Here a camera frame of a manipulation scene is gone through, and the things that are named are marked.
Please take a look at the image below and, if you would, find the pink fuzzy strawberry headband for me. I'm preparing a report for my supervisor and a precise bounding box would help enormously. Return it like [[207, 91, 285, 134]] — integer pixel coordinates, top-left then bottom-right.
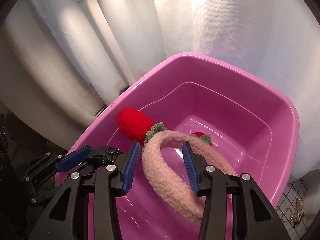
[[118, 109, 237, 225]]

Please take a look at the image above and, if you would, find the gold pearl hair claw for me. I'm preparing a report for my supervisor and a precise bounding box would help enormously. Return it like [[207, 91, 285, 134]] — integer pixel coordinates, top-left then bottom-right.
[[290, 198, 305, 224]]

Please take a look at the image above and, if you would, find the grid pattern bed sheet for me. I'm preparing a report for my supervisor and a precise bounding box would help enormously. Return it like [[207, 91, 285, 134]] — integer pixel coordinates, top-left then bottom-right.
[[276, 179, 313, 239]]

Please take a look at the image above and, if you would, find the pink plastic tub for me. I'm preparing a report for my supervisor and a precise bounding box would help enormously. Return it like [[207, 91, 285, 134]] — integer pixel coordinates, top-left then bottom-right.
[[69, 53, 299, 239]]

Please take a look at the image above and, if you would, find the white curtain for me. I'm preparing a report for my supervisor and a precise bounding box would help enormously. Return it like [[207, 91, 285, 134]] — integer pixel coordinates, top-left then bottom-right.
[[1, 0, 319, 178]]

